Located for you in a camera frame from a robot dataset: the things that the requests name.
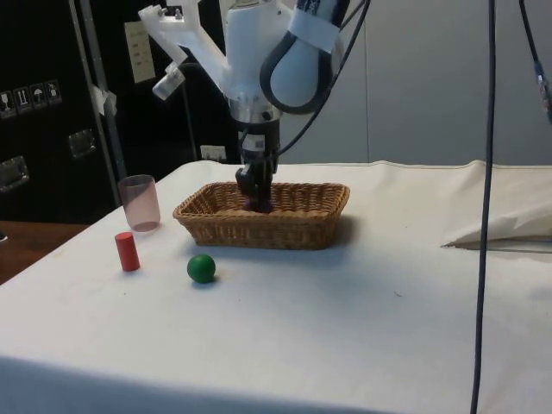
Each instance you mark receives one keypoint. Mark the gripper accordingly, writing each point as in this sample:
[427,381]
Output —
[259,146]

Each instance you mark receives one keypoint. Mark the purple triangular block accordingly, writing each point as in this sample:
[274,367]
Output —
[250,206]

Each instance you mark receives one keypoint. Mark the wicker basket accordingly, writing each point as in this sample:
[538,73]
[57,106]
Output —
[259,230]

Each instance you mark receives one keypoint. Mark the red cylinder block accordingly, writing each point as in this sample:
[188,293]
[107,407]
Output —
[128,252]

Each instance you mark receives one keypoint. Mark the green ball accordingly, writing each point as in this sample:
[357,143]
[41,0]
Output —
[201,269]

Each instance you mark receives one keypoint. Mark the see-through pink cup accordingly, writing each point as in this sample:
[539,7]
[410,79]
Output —
[140,207]

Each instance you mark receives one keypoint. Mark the black cabinet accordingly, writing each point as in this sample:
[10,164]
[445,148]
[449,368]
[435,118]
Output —
[43,64]

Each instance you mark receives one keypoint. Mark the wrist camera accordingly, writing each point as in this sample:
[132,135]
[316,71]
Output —
[181,32]

